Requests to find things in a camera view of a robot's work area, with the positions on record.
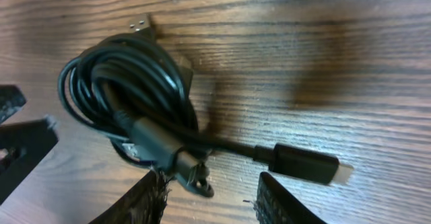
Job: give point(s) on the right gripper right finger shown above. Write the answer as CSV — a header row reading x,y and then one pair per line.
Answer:
x,y
275,205

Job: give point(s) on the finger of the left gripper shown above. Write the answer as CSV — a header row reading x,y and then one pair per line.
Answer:
x,y
26,144
12,100

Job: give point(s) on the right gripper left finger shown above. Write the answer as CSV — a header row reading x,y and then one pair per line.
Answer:
x,y
144,203

